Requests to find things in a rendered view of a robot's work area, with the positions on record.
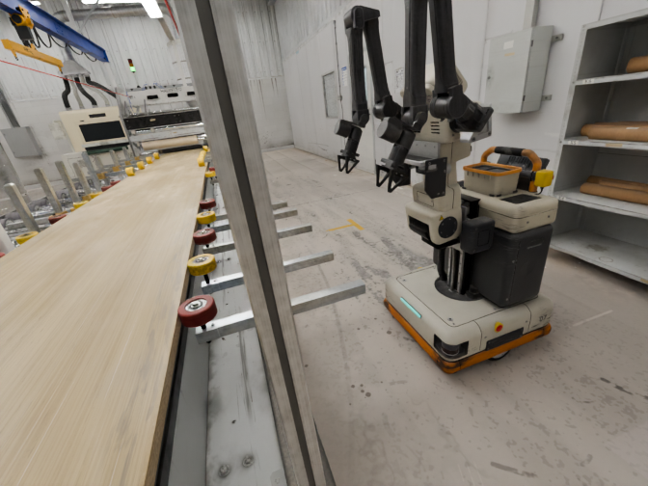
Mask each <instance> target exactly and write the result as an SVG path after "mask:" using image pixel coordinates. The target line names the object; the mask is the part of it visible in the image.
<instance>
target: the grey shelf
mask: <svg viewBox="0 0 648 486"><path fill-rule="evenodd" d="M637 25H638V26H637ZM636 27H637V29H636ZM635 30H636V32H635ZM633 42H634V43H633ZM632 45H633V47H632ZM631 49H632V51H631ZM620 50H621V51H620ZM630 52H631V54H630ZM619 54H620V55H619ZM645 55H648V8H646V9H642V10H638V11H634V12H631V13H624V14H620V15H617V16H613V17H610V18H606V19H602V20H598V21H594V22H591V23H587V24H583V25H582V26H581V30H580V38H579V43H578V48H577V53H576V58H575V62H574V67H573V72H572V77H571V82H570V86H569V91H568V95H567V100H566V105H565V110H564V115H563V120H562V125H561V129H560V134H559V139H558V143H557V148H556V153H555V158H554V162H553V175H554V178H553V180H552V184H551V186H549V191H548V195H547V196H551V197H555V198H557V199H558V209H557V213H556V217H555V220H554V222H553V223H551V225H552V226H553V234H552V238H551V243H550V248H553V249H555V250H558V251H561V252H564V253H567V254H569V255H572V256H575V257H578V258H580V259H583V260H585V261H587V262H590V263H592V264H595V265H598V266H600V267H603V268H606V269H607V270H610V271H612V272H615V273H618V274H620V275H623V276H626V277H628V278H631V279H634V280H636V281H639V282H641V283H644V284H648V205H645V204H640V203H635V202H625V201H620V200H616V199H610V198H605V197H600V196H594V195H589V194H584V193H581V192H580V188H581V185H582V184H583V183H585V182H586V181H587V179H588V177H589V176H596V175H598V176H602V177H609V178H615V179H622V180H628V181H634V182H640V183H647V184H648V142H631V141H613V140H595V139H588V137H587V136H581V128H582V127H583V126H584V125H585V124H587V123H595V122H611V121H612V122H648V71H643V72H635V73H627V71H626V72H625V70H626V66H627V63H628V59H629V61H630V60H631V58H632V57H638V56H645ZM629 56H630V58H629ZM618 58H619V59H618ZM617 62H618V63H617ZM616 73H617V74H616ZM622 81H623V83H622ZM613 84H614V85H613ZM621 85H622V87H621ZM620 88H621V91H620ZM619 92H620V93H619ZM618 96H619V97H618ZM617 98H618V101H617ZM616 102H617V105H616ZM615 106H616V108H615ZM614 110H615V112H614ZM613 113H614V116H613ZM612 117H613V119H612ZM604 150H605V151H604ZM603 154H604V155H603ZM595 155H596V156H595ZM602 156H603V158H602ZM601 160H602V162H601ZM600 164H601V166H600ZM599 167H600V170H599ZM598 171H599V172H598ZM588 207H589V209H588ZM587 210H588V212H587ZM586 214H587V216H586ZM585 218H586V220H585ZM584 222H585V223H584ZM583 225H584V226H583Z"/></svg>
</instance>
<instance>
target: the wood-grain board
mask: <svg viewBox="0 0 648 486"><path fill-rule="evenodd" d="M202 150H203V148H201V149H194V150H187V151H181V152H174V153H168V154H162V155H161V156H160V159H154V160H153V163H152V164H147V165H146V168H145V169H143V170H138V171H137V172H135V174H136V175H134V176H128V177H127V178H125V179H123V180H122V181H120V182H119V183H117V184H116V185H114V186H113V187H111V188H109V189H108V190H106V191H105V192H103V193H102V194H100V195H98V196H97V197H95V198H94V199H92V200H91V201H89V202H87V203H85V204H84V205H82V206H81V207H79V208H77V209H76V210H74V211H73V212H71V213H70V214H69V215H68V216H66V217H64V218H63V219H61V220H60V221H58V222H57V223H55V224H53V225H52V226H50V227H49V228H47V229H45V230H43V231H42V232H40V233H39V234H37V235H36V236H34V237H32V238H31V239H29V240H28V241H26V242H25V243H23V244H22V245H20V246H18V247H17V248H15V249H14V250H12V251H11V252H9V253H7V254H6V255H4V256H2V257H1V258H0V486H154V482H155V477H156V471H157V465H158V459H159V453H160V447H161V442H162V436H163V430H164V424H165V418H166V413H167V407H168V401H169V395H170V389H171V384H172V378H173V372H174V366H175V360H176V350H177V345H178V339H179V333H180V327H181V321H180V318H179V316H178V313H177V310H178V308H179V306H180V305H181V304H182V303H183V302H185V298H186V292H187V286H188V281H189V275H190V272H189V269H188V266H187V262H188V260H189V259H191V258H192V257H193V252H194V246H195V241H194V238H193V233H195V232H196V231H197V228H198V220H197V215H198V214H200V211H201V207H200V204H199V202H200V201H202V200H203V189H204V184H205V178H206V176H205V173H206V172H207V166H208V162H206V163H204V164H205V166H201V167H199V164H198V160H197V158H199V155H200V153H201V151H202Z"/></svg>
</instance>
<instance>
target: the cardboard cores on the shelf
mask: <svg viewBox="0 0 648 486"><path fill-rule="evenodd" d="M626 71H627V73H635V72H643V71H648V55H645V56H638V57H632V58H631V60H630V61H629V62H628V64H627V68H626ZM580 135H581V136H587V137H588V139H595V140H613V141H631V142H648V121H618V122H595V123H587V124H585V125H584V126H583V127H582V128H581V130H580ZM580 192H581V193H584V194H589V195H594V196H600V197H605V198H610V199H616V200H620V201H625V202H630V203H640V204H645V205H648V184H647V183H640V182H634V181H628V180H622V179H615V178H609V177H602V176H596V175H591V176H589V177H588V179H587V181H586V182H585V183H583V184H582V185H581V187H580Z"/></svg>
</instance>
